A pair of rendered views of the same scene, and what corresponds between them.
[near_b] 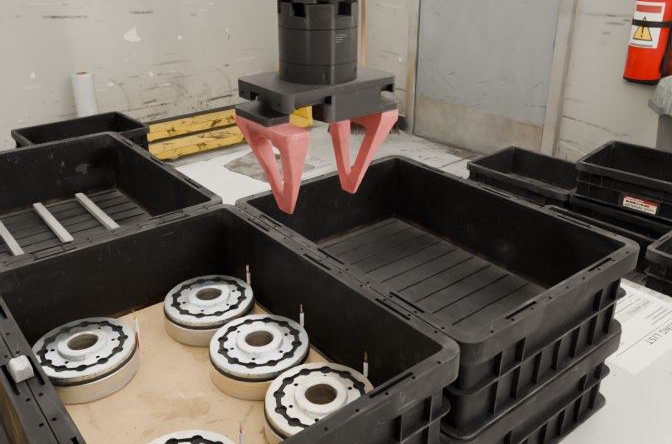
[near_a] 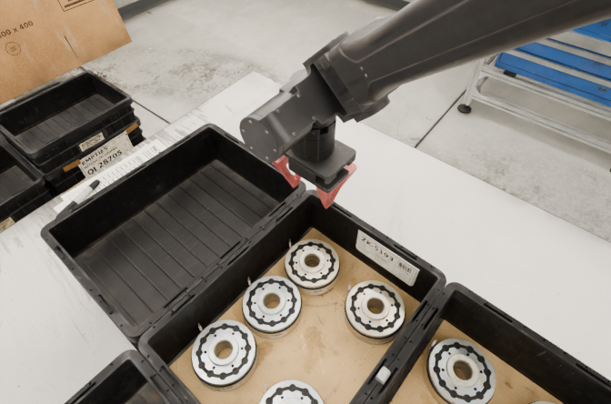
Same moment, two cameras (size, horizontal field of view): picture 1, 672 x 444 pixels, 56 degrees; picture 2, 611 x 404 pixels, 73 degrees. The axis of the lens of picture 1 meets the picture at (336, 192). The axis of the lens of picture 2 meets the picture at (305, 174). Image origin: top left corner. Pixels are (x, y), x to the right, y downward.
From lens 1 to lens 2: 0.73 m
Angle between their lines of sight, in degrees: 80
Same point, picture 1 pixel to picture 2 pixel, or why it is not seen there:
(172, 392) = (303, 353)
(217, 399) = (304, 325)
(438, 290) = (187, 227)
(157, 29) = not seen: outside the picture
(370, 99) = not seen: hidden behind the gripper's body
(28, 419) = (409, 349)
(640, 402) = not seen: hidden behind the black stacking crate
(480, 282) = (177, 207)
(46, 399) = (395, 349)
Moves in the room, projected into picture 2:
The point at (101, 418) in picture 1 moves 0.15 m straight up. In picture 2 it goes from (331, 386) to (336, 351)
